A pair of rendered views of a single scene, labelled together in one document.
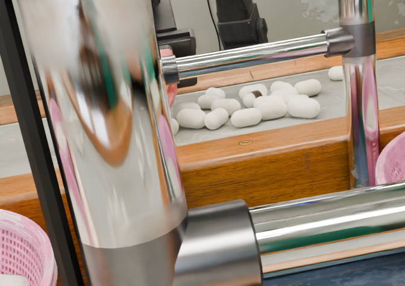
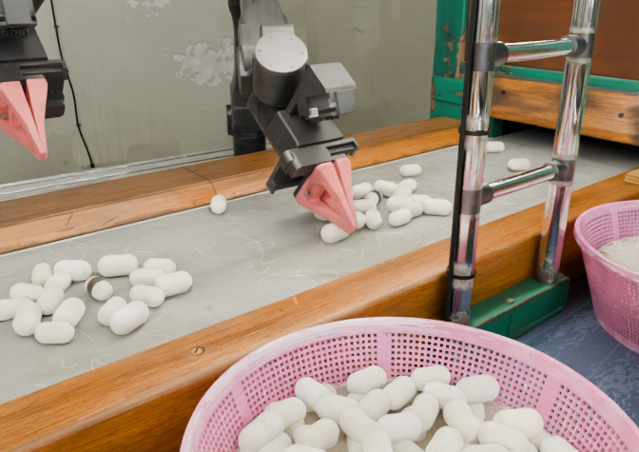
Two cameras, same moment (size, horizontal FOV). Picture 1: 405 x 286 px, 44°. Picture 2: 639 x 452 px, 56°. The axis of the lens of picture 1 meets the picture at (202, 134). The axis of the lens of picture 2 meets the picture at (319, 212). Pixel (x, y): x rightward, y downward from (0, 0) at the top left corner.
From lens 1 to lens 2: 44 cm
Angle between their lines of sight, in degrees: 33
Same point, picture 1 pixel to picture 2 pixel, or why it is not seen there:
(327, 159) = (525, 251)
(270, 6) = (139, 62)
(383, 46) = (412, 143)
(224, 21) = (240, 106)
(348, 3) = (569, 147)
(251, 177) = (490, 268)
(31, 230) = (451, 327)
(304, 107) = (442, 206)
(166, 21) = (333, 129)
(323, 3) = (198, 64)
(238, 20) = not seen: hidden behind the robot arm
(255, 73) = not seen: hidden behind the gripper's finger
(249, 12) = not seen: hidden behind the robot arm
